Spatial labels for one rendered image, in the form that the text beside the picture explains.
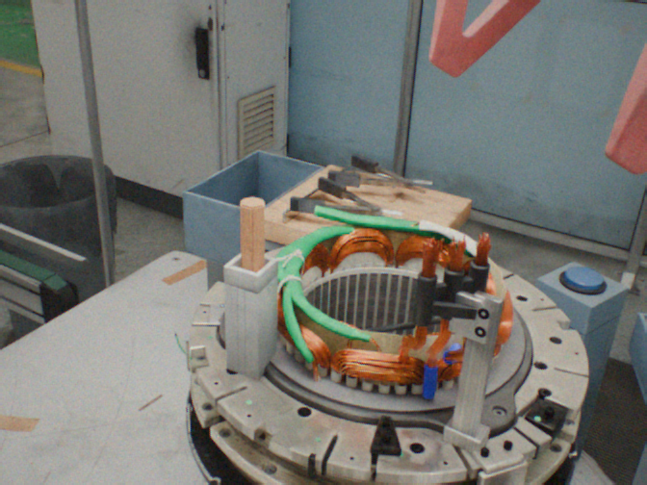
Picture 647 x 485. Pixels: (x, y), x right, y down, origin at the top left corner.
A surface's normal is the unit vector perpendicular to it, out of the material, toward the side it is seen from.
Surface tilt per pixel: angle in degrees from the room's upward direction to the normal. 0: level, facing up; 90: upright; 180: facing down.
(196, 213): 90
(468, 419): 90
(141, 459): 0
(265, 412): 0
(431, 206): 0
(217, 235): 90
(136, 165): 90
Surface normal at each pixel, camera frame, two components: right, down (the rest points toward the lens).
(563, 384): 0.04, -0.88
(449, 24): 0.37, 0.46
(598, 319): 0.62, 0.40
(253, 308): -0.43, 0.41
